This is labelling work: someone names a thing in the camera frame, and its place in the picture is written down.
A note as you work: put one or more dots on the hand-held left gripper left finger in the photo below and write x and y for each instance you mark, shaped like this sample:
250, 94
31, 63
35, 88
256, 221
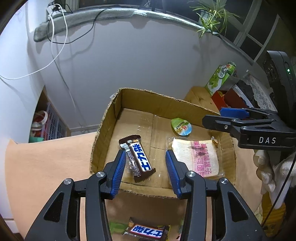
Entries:
119, 171

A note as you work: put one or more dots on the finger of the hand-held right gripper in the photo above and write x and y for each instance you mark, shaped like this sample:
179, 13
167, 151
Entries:
217, 123
231, 112

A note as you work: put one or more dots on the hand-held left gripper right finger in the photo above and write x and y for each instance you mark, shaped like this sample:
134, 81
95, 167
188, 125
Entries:
172, 171

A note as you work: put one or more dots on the brown chocolate bar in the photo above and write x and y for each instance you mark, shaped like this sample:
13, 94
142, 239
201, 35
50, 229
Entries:
148, 231
138, 157

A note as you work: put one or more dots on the brown cardboard box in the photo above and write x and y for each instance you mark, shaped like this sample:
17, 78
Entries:
138, 118

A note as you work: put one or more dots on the person's right hand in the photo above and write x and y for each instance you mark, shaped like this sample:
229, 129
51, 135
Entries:
266, 173

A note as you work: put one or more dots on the small gold wrapped candy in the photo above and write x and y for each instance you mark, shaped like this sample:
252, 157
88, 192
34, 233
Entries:
214, 141

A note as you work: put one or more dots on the red cardboard box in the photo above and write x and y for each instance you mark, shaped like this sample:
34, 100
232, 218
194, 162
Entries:
217, 100

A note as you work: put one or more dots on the white lace cloth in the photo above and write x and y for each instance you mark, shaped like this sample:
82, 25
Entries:
259, 92

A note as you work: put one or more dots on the wrapped sliced bread packet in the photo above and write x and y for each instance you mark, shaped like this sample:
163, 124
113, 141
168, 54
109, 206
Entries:
198, 157

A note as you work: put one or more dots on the green drink carton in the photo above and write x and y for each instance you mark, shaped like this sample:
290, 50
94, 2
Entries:
217, 78

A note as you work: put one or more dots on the green lid jelly cup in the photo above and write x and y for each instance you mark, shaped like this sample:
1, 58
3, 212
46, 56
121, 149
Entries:
181, 126

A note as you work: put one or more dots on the pale green snack packet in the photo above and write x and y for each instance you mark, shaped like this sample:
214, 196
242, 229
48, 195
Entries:
118, 228

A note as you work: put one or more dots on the orange blanket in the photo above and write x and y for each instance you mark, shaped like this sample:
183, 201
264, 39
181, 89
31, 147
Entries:
46, 162

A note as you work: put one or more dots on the lilac plastic basket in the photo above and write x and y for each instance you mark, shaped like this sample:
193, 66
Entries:
54, 125

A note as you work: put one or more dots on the red and white bag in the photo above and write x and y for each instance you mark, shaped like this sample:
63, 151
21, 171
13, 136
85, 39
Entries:
39, 122

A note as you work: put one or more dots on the potted spider plant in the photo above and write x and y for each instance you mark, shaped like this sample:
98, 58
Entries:
212, 16

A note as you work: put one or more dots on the yellow cloth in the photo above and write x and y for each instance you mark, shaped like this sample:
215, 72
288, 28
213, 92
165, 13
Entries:
275, 215

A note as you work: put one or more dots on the white power strip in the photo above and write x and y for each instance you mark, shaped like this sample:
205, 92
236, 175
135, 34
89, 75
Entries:
54, 7

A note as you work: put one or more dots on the white window frame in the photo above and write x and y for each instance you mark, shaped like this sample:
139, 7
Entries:
242, 30

